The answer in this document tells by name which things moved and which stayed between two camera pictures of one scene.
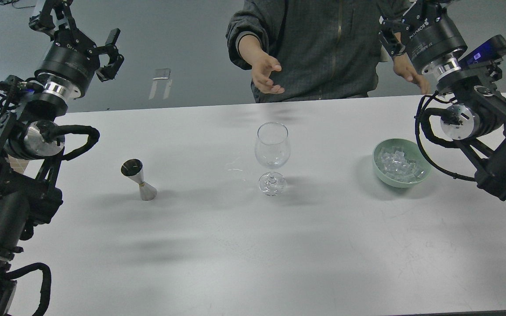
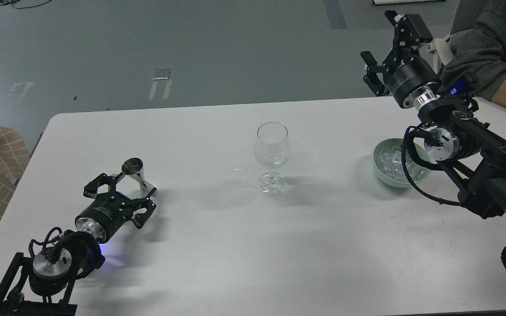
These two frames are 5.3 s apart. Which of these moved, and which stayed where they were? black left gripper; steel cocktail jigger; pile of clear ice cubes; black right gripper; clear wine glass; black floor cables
Moved: black left gripper; black right gripper
Stayed: black floor cables; pile of clear ice cubes; steel cocktail jigger; clear wine glass
